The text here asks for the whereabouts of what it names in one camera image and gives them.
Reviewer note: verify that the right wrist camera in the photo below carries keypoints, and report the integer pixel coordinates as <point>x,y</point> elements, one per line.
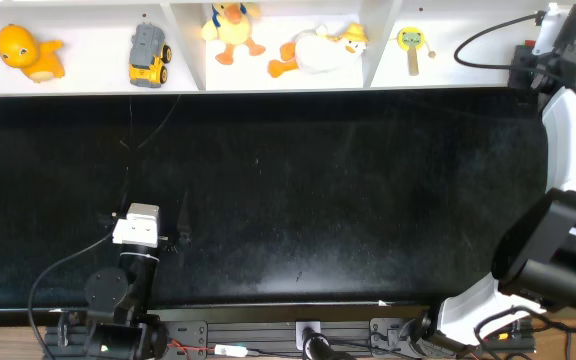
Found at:
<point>548,27</point>

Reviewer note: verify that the mounting rail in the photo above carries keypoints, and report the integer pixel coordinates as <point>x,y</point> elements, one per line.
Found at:
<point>268,332</point>

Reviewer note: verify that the yellow rubber duck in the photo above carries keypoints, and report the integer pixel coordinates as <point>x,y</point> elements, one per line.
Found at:
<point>18,47</point>

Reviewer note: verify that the white plush duck yellow hat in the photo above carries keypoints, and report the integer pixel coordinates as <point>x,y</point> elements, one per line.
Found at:
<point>323,52</point>

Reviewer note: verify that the white shelf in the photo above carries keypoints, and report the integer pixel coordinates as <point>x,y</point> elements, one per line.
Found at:
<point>93,50</point>

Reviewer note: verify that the yellow wooden rattle drum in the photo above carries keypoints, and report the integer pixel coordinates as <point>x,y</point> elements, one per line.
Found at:
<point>411,39</point>

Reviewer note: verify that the grey and yellow toy truck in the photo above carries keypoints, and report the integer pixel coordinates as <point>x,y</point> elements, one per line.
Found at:
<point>145,42</point>

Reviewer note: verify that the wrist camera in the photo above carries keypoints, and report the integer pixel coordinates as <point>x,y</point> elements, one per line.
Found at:
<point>548,27</point>
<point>137,227</point>

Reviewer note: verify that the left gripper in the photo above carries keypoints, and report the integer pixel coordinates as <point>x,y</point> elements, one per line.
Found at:
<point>180,241</point>

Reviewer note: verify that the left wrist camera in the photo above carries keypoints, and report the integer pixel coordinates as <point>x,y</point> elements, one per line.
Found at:
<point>137,227</point>

